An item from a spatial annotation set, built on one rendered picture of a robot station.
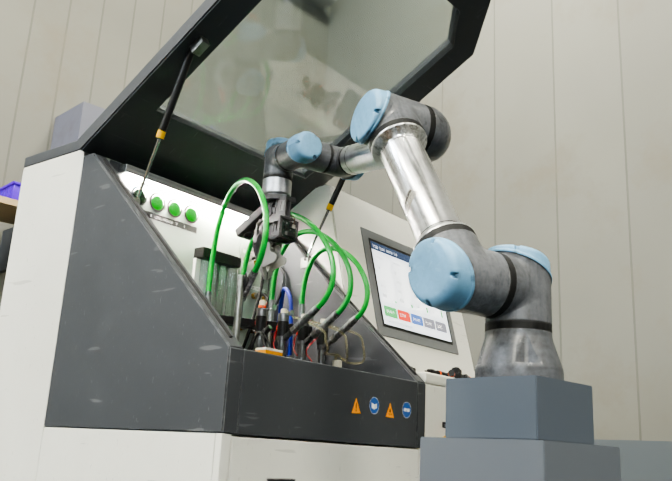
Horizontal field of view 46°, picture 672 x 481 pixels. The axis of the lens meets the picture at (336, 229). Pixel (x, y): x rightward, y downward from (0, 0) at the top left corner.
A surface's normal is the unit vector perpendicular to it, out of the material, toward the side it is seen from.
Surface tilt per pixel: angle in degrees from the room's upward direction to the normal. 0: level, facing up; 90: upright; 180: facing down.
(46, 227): 90
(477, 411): 90
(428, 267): 97
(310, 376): 90
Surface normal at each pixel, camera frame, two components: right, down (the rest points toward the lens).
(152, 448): -0.62, -0.25
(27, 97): 0.70, -0.16
